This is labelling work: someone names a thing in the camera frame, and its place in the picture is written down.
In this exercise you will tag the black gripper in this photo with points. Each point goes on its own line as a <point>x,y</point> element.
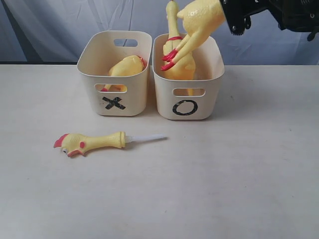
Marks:
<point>293,15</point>

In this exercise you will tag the whole yellow rubber chicken back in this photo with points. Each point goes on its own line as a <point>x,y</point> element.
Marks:
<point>199,18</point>

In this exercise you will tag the whole yellow rubber chicken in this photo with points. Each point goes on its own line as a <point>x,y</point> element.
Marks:
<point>185,68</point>
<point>199,18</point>

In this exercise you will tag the whole yellow rubber chicken front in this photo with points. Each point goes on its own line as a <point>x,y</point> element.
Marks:
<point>185,68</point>

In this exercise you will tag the headless yellow rubber chicken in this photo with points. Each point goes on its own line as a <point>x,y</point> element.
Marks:
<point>128,66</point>

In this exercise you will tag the severed rubber chicken head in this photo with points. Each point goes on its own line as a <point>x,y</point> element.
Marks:
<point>74,143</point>

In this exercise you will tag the cream bin marked O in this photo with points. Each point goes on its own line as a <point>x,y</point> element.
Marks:
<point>189,100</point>

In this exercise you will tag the cream bin marked X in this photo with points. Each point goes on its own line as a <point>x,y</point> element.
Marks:
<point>115,95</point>

